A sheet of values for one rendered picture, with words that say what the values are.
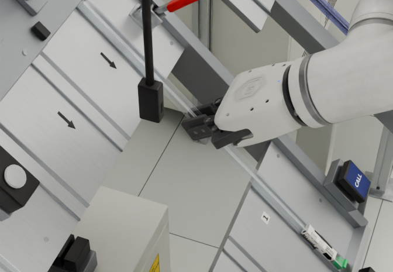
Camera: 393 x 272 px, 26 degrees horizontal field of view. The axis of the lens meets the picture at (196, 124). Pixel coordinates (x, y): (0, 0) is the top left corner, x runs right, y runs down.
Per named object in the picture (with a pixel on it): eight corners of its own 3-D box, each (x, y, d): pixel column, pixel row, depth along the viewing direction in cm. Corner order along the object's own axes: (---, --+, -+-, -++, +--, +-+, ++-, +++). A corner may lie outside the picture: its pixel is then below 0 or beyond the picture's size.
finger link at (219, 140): (271, 108, 100) (252, 96, 105) (220, 150, 99) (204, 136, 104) (276, 116, 100) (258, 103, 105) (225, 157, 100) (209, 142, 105)
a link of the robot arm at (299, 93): (319, 35, 99) (297, 42, 100) (297, 83, 93) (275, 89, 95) (352, 89, 102) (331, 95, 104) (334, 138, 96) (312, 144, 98)
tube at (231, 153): (340, 262, 119) (345, 261, 118) (337, 270, 118) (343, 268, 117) (83, 0, 103) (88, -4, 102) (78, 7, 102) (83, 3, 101)
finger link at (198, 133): (222, 107, 105) (182, 119, 109) (213, 125, 103) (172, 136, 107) (236, 127, 106) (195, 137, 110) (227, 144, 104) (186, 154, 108)
